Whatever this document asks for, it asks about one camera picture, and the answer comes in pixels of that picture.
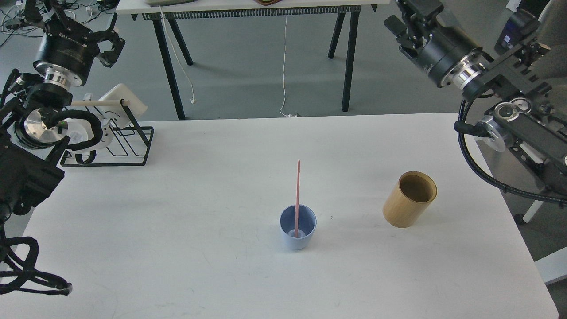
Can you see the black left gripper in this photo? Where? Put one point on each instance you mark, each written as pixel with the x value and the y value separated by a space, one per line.
pixel 66 48

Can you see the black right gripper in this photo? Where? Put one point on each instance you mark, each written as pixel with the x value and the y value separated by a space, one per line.
pixel 438 51

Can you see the blue plastic cup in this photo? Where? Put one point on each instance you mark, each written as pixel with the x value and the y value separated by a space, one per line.
pixel 307 226

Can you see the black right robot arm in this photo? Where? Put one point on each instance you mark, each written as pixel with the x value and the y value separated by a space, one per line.
pixel 503 102

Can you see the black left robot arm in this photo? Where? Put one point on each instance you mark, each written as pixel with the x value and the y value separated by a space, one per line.
pixel 38 126

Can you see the wooden rack dowel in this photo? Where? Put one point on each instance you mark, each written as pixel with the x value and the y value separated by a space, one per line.
pixel 99 103

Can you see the background table black legs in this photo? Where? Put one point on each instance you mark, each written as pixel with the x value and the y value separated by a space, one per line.
pixel 164 15

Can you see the white plate on rack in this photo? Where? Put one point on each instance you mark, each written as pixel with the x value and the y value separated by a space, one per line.
pixel 112 107

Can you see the bamboo cylinder holder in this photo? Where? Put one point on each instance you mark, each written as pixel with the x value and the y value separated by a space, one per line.
pixel 410 197

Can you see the black wire drying rack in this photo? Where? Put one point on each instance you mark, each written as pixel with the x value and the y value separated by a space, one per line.
pixel 125 142

